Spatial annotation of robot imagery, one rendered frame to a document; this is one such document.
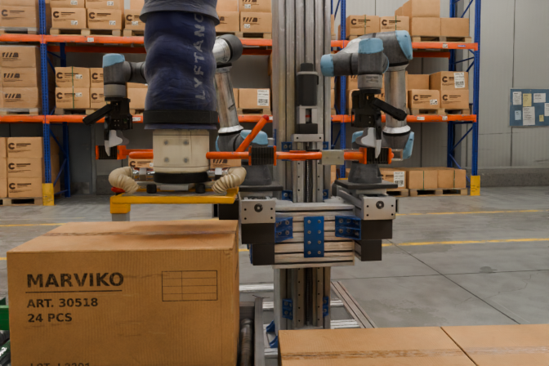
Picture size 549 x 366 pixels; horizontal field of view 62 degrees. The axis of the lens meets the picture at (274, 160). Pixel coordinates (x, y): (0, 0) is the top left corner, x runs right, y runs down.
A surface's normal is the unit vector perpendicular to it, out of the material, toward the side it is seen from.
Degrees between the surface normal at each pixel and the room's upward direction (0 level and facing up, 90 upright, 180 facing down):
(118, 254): 90
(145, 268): 90
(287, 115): 90
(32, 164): 88
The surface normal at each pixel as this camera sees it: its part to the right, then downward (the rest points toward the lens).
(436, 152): 0.11, 0.06
